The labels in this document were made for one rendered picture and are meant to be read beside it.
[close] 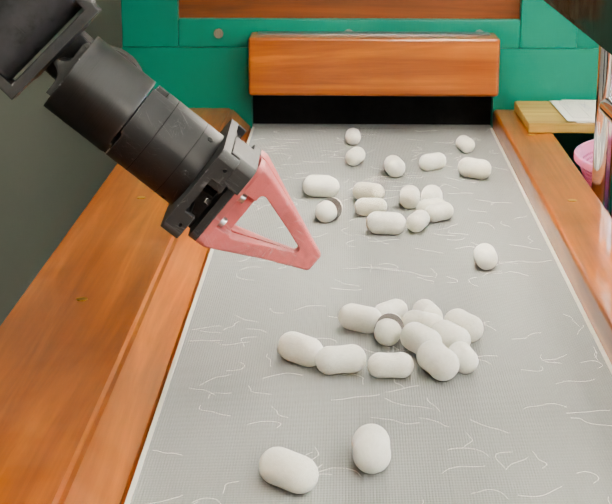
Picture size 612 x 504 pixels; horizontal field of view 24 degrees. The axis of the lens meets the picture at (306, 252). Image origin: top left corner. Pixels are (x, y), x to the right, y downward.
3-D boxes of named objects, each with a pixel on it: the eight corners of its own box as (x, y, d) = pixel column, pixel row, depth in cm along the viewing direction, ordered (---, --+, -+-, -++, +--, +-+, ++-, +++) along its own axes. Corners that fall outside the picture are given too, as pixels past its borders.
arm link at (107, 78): (26, 98, 91) (82, 26, 91) (35, 91, 98) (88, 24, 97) (114, 166, 92) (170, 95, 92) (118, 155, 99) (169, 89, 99)
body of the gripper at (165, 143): (253, 133, 100) (168, 66, 99) (246, 168, 90) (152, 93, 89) (195, 204, 101) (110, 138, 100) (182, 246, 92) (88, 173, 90)
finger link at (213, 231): (346, 205, 101) (240, 121, 99) (348, 234, 94) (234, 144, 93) (284, 277, 103) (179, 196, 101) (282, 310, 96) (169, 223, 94)
